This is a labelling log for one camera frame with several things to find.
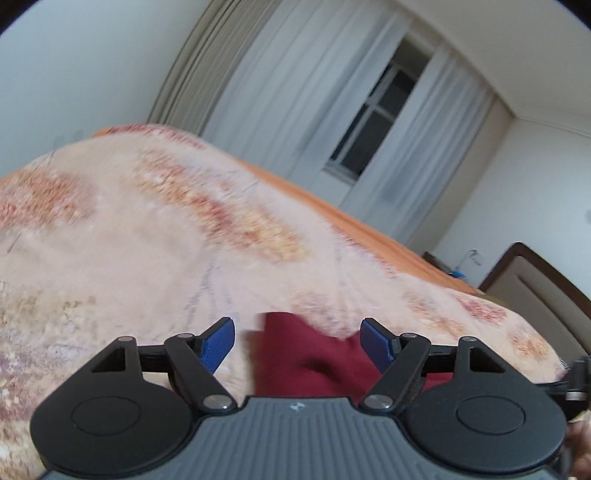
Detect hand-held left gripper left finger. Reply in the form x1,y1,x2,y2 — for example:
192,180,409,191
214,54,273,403
90,317,237,413

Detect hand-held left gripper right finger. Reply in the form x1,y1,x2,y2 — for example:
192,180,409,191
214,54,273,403
359,317,509,413

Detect maroon small garment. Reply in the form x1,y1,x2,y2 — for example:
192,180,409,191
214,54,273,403
252,311,455,398

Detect dark wooden nightstand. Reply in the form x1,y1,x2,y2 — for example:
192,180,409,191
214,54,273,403
422,250,469,280

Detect brown padded headboard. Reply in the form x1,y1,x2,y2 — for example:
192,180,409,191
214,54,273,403
479,242,591,365

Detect orange bed sheet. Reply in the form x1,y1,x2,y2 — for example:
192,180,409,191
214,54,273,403
92,126,481,296

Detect floral beige blanket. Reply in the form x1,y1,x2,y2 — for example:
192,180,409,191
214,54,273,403
0,124,568,480

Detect dark glass window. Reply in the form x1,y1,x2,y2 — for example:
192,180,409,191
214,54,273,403
323,36,435,182

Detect white sheer curtain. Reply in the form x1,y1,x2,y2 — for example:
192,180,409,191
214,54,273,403
202,0,497,250

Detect beige pleated curtain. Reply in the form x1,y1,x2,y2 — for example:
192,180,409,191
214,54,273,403
148,0,266,134

